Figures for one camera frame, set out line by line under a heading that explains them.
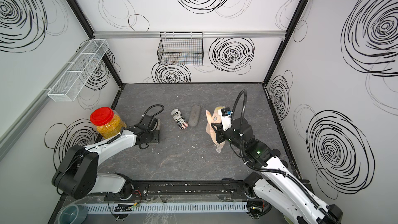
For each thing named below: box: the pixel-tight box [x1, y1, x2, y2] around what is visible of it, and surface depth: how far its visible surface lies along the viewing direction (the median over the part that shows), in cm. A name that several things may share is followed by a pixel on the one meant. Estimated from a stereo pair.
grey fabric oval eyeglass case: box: [188, 104, 202, 127], surface depth 101 cm
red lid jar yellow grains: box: [90, 106, 127, 139], surface depth 84 cm
